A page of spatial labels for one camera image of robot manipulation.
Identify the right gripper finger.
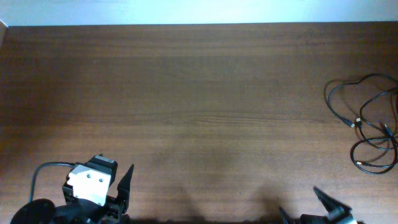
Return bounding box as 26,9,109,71
313,187,351,218
279,207,294,224

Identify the thick black USB cable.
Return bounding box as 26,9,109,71
323,73,398,151

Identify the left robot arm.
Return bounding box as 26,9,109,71
11,154,134,224

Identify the wooden side panel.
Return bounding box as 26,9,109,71
0,20,9,48

